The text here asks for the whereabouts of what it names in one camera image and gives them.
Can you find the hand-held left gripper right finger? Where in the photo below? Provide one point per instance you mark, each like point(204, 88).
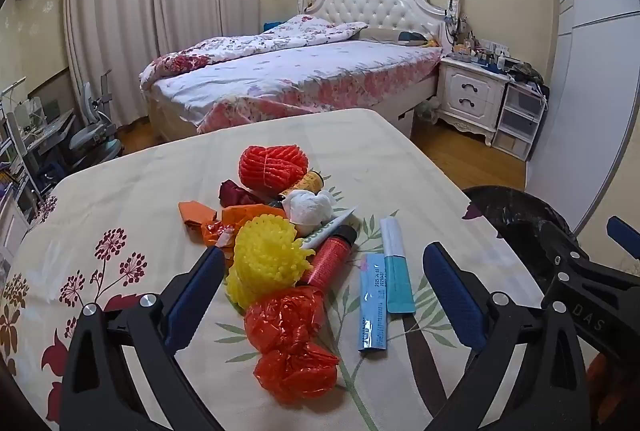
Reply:
point(457, 301)

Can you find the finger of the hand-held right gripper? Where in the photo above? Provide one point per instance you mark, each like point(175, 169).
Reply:
point(600, 291)
point(625, 233)

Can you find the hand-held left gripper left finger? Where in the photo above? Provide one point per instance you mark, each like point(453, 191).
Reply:
point(197, 296)

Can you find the shiny red foil wrapper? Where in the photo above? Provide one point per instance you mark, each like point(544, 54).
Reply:
point(217, 236)

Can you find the teal and white packet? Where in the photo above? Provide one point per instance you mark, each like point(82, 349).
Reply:
point(397, 271)

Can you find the yellow foam fruit net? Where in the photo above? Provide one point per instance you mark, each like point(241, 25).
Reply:
point(265, 256)

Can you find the orange paper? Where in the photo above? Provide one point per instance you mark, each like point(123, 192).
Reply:
point(200, 213)

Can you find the light blue carton box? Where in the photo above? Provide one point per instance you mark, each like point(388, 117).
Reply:
point(372, 306)

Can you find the red plastic bag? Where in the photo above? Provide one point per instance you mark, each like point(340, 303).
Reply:
point(285, 326)

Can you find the black trash bin with liner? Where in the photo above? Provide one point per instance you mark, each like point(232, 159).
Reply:
point(505, 221)

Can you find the dark red wrapper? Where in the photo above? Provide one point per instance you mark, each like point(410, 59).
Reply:
point(237, 193)

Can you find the red bottle with black cap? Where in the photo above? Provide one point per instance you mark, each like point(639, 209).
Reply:
point(325, 261)

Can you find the white tissue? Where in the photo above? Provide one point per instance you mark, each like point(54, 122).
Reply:
point(307, 206)

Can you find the white squeeze tube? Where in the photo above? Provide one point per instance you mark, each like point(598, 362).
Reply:
point(330, 228)

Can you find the red foam fruit net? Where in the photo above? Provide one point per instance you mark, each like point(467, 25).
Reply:
point(272, 166)

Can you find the small yellow label bottle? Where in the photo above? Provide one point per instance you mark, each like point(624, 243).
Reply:
point(310, 183)

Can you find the person's right forearm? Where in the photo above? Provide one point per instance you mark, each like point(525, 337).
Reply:
point(596, 373)

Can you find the grey sliding wardrobe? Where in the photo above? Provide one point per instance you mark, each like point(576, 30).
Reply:
point(590, 86)

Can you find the clear plastic drawer unit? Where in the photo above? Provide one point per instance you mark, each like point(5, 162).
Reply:
point(520, 121)

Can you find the white storage box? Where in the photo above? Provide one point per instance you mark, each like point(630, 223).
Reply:
point(402, 123)

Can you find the small pale plastic bag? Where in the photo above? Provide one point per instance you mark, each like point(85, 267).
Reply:
point(427, 111)

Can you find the grey office chair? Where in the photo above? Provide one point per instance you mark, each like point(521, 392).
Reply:
point(92, 131)

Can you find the white nightstand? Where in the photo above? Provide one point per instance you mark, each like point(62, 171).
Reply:
point(470, 93)

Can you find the nightstand clutter of small bottles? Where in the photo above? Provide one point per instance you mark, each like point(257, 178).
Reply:
point(490, 56)

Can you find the cluttered desk with shelves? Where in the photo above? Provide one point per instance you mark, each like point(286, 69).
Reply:
point(30, 131)

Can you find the floral quilt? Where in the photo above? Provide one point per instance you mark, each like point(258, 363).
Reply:
point(240, 46)

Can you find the floral bed sheet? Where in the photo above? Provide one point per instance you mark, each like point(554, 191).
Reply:
point(320, 71)

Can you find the small yellow toy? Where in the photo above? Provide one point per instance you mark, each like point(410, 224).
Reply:
point(432, 43)

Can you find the grey pillow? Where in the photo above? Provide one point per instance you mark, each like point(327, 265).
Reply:
point(390, 36)

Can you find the white clip-on bedside device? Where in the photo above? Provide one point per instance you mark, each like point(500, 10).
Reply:
point(452, 6)

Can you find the beige curtain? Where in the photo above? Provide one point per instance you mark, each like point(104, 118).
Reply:
point(130, 11)

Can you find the white bed with tufted headboard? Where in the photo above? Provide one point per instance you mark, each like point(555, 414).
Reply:
point(370, 3)

